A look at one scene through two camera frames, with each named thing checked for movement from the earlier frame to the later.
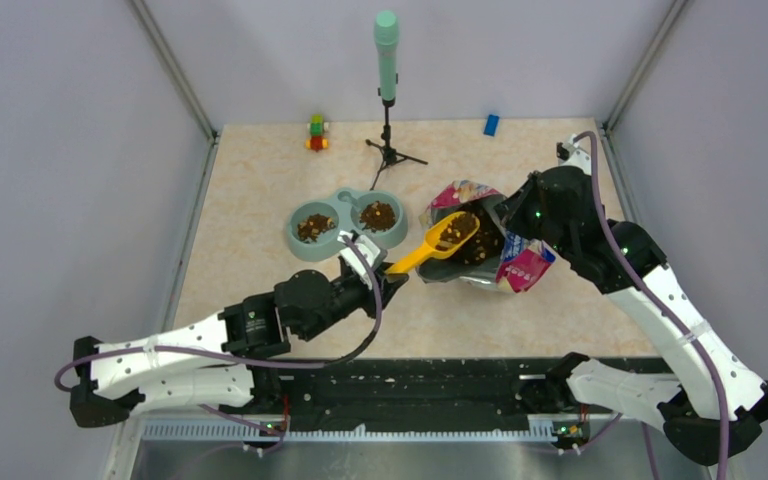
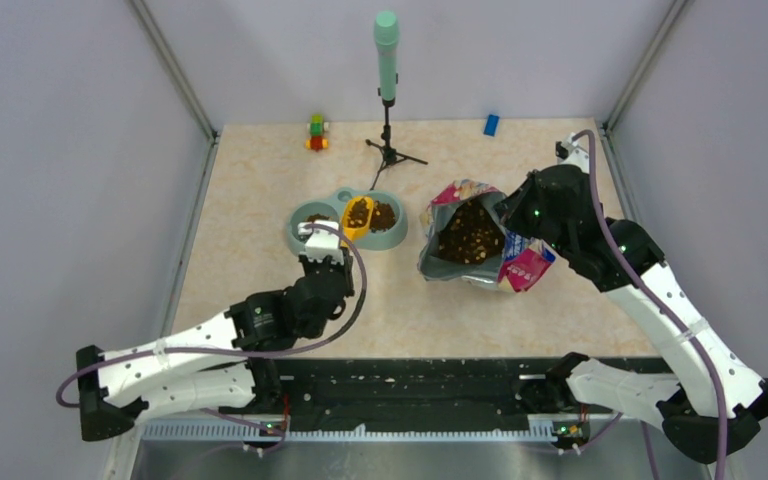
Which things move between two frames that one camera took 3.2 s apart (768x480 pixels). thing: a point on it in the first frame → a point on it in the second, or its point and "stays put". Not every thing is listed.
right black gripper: (511, 210) stays put
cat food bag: (496, 258) stays put
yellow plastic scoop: (442, 238) → (350, 231)
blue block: (491, 125) stays put
